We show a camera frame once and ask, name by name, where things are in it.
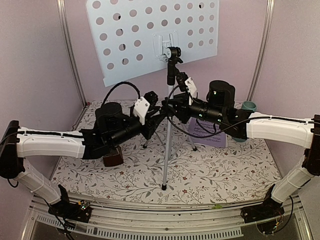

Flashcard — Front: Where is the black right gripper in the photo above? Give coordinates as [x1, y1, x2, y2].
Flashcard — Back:
[161, 95, 224, 127]

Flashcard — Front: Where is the light blue music stand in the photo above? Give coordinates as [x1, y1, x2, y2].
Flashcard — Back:
[84, 0, 220, 191]

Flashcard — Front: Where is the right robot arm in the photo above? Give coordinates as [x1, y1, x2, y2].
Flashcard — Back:
[162, 78, 320, 218]

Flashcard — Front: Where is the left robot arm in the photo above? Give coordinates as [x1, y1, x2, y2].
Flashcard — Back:
[0, 98, 166, 217]

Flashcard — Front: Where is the purple sheet music page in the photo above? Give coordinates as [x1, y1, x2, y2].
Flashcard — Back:
[188, 118, 228, 148]

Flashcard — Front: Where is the floral patterned table mat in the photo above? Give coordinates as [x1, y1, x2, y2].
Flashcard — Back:
[48, 99, 282, 205]

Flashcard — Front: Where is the brown wooden metronome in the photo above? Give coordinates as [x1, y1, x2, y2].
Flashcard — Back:
[102, 146, 124, 167]

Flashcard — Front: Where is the teal cup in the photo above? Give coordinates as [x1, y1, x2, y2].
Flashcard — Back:
[232, 101, 258, 143]

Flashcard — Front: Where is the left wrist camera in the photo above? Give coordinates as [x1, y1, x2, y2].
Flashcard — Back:
[132, 91, 159, 125]

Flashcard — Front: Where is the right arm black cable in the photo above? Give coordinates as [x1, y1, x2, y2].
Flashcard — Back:
[166, 84, 251, 138]

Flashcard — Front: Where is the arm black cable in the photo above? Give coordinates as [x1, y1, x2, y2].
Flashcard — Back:
[166, 84, 251, 138]
[102, 81, 142, 106]

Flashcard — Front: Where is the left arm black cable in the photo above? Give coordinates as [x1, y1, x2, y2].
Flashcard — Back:
[102, 81, 142, 106]

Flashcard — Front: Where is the aluminium base frame rail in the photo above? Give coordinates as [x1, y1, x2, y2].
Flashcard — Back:
[21, 192, 315, 240]

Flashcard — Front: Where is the right aluminium frame post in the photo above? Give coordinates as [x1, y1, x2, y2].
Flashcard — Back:
[246, 0, 275, 101]

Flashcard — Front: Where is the aluminium frame post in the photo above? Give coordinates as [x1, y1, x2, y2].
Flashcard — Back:
[56, 0, 87, 107]
[246, 0, 275, 101]

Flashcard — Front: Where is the left aluminium frame post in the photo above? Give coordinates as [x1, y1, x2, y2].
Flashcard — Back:
[56, 0, 87, 107]

